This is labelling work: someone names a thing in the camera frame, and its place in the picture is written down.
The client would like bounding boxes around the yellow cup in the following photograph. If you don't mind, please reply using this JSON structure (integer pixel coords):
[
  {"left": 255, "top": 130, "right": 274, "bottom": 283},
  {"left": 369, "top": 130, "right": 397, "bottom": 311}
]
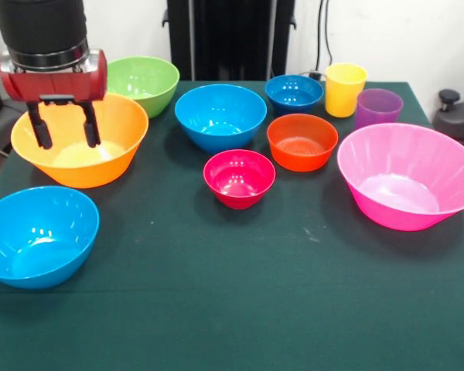
[{"left": 324, "top": 63, "right": 369, "bottom": 118}]

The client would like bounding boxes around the small crimson bowl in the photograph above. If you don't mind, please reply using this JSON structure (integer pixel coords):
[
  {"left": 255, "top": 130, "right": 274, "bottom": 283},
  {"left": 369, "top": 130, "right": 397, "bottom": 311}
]
[{"left": 203, "top": 148, "right": 277, "bottom": 210}]

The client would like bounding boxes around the green bowl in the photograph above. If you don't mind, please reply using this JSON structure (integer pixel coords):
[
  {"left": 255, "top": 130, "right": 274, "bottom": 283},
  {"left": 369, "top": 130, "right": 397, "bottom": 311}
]
[{"left": 106, "top": 56, "right": 181, "bottom": 119}]

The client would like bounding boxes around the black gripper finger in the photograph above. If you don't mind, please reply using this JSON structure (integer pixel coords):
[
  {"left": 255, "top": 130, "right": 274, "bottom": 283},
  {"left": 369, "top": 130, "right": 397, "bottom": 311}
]
[
  {"left": 26, "top": 101, "right": 54, "bottom": 151},
  {"left": 80, "top": 100, "right": 102, "bottom": 149}
]

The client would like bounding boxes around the large pink bowl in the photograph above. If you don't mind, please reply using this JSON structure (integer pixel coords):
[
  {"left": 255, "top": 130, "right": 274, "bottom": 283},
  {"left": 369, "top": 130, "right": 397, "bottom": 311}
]
[{"left": 336, "top": 122, "right": 464, "bottom": 233}]

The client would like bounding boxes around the purple cup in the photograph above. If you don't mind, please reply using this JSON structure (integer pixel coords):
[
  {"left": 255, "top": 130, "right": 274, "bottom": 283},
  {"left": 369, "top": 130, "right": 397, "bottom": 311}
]
[{"left": 354, "top": 88, "right": 404, "bottom": 131}]

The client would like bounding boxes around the small red-orange bowl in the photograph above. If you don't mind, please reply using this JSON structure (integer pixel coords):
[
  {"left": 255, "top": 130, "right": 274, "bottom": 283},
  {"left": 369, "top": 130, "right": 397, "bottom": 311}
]
[{"left": 266, "top": 113, "right": 339, "bottom": 173}]

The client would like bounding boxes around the dark green table cloth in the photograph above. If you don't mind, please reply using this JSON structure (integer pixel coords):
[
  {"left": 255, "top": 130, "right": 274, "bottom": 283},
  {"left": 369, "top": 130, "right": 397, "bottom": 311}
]
[{"left": 0, "top": 79, "right": 464, "bottom": 371}]

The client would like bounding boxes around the large orange bowl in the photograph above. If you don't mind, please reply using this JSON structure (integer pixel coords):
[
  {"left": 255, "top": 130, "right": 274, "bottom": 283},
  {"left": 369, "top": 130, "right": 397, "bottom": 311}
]
[{"left": 10, "top": 92, "right": 150, "bottom": 189}]

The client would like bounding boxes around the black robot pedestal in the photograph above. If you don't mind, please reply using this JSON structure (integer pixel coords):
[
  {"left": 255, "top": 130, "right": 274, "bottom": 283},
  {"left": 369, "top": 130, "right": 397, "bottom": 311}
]
[{"left": 165, "top": 0, "right": 295, "bottom": 82}]

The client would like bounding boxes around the black wall cable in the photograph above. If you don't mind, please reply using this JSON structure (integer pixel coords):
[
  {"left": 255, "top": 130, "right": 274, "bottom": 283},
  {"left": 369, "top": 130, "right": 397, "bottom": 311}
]
[{"left": 316, "top": 0, "right": 334, "bottom": 74}]

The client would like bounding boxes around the small dark blue bowl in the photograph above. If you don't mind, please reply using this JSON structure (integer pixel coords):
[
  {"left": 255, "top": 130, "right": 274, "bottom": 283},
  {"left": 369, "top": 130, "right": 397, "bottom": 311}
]
[{"left": 264, "top": 74, "right": 325, "bottom": 116}]

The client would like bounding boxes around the light blue bowl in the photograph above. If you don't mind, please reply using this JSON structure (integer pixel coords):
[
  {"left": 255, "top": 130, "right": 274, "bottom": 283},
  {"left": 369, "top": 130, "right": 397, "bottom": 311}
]
[
  {"left": 0, "top": 185, "right": 101, "bottom": 290},
  {"left": 174, "top": 83, "right": 268, "bottom": 155}
]

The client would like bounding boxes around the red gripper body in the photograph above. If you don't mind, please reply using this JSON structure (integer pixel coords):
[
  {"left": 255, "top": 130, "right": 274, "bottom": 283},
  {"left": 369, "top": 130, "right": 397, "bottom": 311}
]
[{"left": 0, "top": 49, "right": 108, "bottom": 107}]

